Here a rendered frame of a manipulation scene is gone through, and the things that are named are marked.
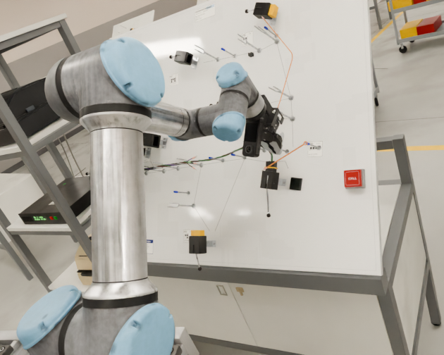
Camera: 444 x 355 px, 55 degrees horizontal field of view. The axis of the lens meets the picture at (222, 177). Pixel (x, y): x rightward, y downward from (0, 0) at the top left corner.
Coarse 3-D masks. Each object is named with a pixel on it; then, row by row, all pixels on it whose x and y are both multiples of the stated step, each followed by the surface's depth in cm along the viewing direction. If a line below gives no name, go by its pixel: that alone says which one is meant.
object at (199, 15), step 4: (212, 4) 164; (200, 8) 167; (204, 8) 166; (208, 8) 165; (212, 8) 163; (196, 12) 168; (200, 12) 167; (204, 12) 166; (208, 12) 165; (212, 12) 163; (196, 16) 168; (200, 16) 167; (204, 16) 165; (208, 16) 164; (196, 20) 168
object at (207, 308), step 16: (160, 288) 185; (176, 288) 179; (192, 288) 173; (208, 288) 168; (224, 288) 163; (176, 304) 186; (192, 304) 180; (208, 304) 174; (224, 304) 169; (176, 320) 194; (192, 320) 187; (208, 320) 181; (224, 320) 175; (240, 320) 170; (208, 336) 188; (224, 336) 182; (240, 336) 176
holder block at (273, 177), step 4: (264, 172) 134; (268, 172) 133; (272, 172) 132; (264, 176) 134; (272, 176) 132; (276, 176) 134; (264, 180) 134; (268, 180) 133; (272, 180) 132; (276, 180) 134; (264, 184) 134; (268, 184) 133; (272, 184) 132; (276, 184) 134; (264, 188) 134; (268, 188) 133; (272, 188) 132; (276, 188) 135
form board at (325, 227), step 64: (256, 0) 152; (320, 0) 138; (256, 64) 150; (320, 64) 136; (320, 128) 134; (192, 192) 162; (256, 192) 146; (320, 192) 132; (192, 256) 159; (256, 256) 143; (320, 256) 131
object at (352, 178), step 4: (344, 172) 125; (348, 172) 124; (352, 172) 124; (356, 172) 123; (360, 172) 122; (344, 176) 125; (348, 176) 124; (352, 176) 123; (356, 176) 123; (360, 176) 122; (344, 180) 125; (348, 180) 124; (352, 180) 123; (356, 180) 123; (360, 180) 122; (344, 184) 125; (348, 184) 124; (352, 184) 123; (356, 184) 123; (360, 184) 122
